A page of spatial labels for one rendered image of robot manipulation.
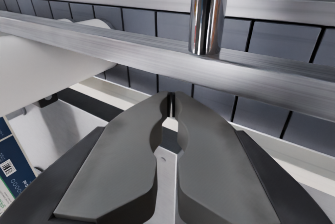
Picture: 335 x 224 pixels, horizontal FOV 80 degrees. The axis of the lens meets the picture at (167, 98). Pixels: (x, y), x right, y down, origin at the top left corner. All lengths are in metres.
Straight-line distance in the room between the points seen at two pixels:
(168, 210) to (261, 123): 0.22
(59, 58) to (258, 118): 0.16
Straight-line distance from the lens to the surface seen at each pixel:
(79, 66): 0.18
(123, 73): 0.23
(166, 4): 0.18
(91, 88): 0.22
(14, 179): 0.62
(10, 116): 0.55
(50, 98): 0.34
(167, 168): 0.27
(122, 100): 0.19
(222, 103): 0.18
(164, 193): 0.32
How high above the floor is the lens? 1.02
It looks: 46 degrees down
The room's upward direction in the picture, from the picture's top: 129 degrees counter-clockwise
